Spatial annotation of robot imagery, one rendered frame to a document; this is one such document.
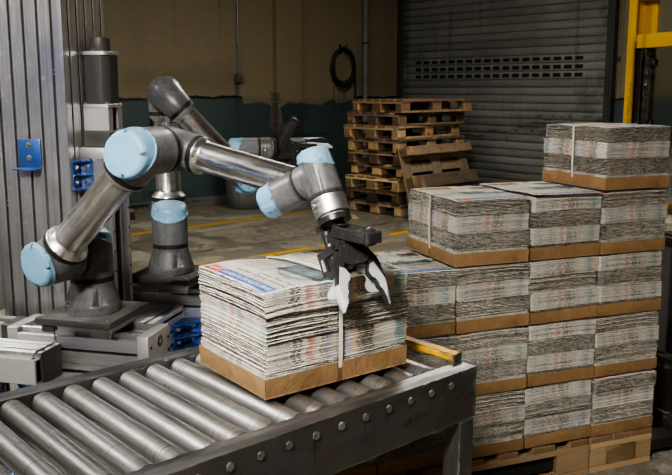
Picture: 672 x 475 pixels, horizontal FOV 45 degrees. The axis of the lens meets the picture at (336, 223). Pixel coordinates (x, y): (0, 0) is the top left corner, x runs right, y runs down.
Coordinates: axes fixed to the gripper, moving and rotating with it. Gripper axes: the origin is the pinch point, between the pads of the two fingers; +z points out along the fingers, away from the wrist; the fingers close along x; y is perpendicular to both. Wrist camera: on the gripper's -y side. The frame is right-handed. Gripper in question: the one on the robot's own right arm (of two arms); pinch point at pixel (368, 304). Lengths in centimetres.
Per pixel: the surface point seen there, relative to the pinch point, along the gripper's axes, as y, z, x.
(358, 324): 11.9, 1.5, -5.0
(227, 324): 25.4, -6.7, 18.2
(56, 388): 47, -5, 49
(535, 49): 429, -351, -700
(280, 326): 10.5, -1.2, 14.7
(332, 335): 13.1, 2.4, 1.6
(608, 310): 60, 8, -150
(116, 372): 48, -5, 36
